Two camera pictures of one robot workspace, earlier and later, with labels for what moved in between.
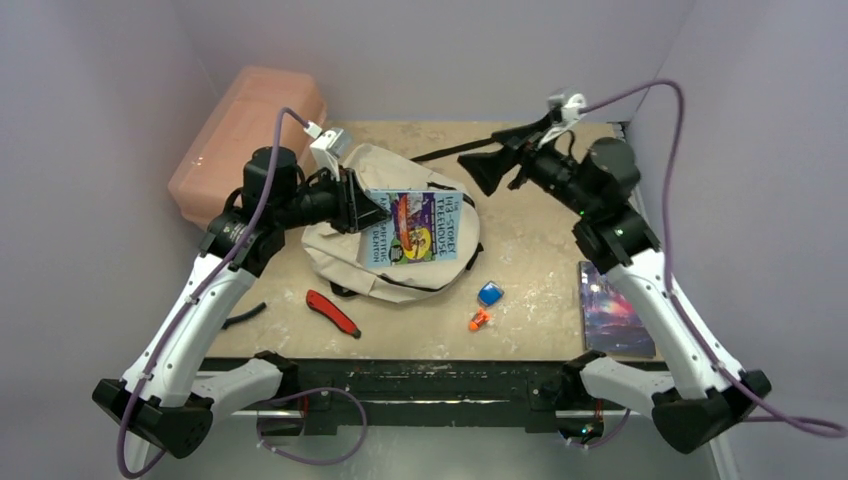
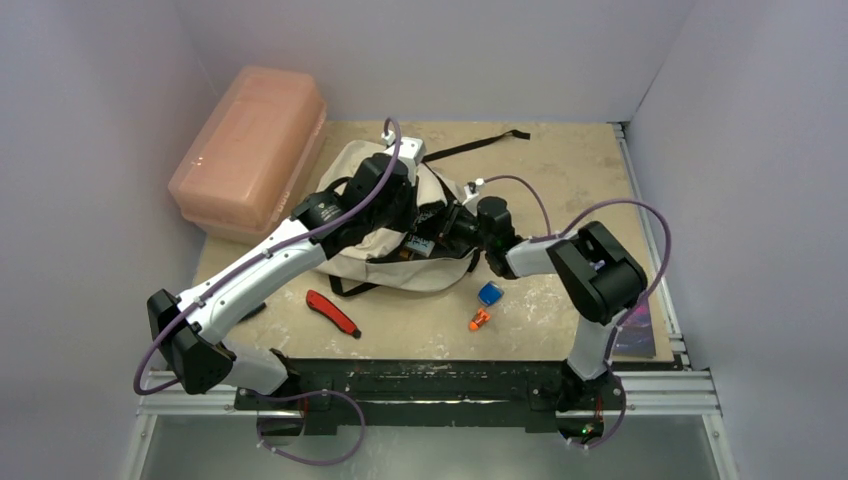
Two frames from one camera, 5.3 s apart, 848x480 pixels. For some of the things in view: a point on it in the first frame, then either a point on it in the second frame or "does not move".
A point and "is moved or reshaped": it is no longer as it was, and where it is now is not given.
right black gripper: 515,158 to 448,221
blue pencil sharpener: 490,294 does not move
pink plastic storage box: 246,118 does not move
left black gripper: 355,209 to 407,223
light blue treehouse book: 423,227 is moved or reshaped
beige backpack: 377,167 is moved or reshaped
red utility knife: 333,312 does not move
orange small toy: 477,319 does not move
